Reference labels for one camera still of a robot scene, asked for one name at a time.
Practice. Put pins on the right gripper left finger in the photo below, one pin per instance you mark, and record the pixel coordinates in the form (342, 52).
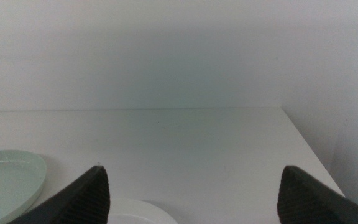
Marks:
(82, 202)

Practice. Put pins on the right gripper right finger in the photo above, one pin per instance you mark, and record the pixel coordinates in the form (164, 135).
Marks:
(306, 202)

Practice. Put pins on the white shallow bowl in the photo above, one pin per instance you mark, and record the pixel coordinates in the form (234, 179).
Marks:
(138, 214)

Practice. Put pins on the mint green shallow bowl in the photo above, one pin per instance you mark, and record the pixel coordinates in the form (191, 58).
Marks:
(8, 180)

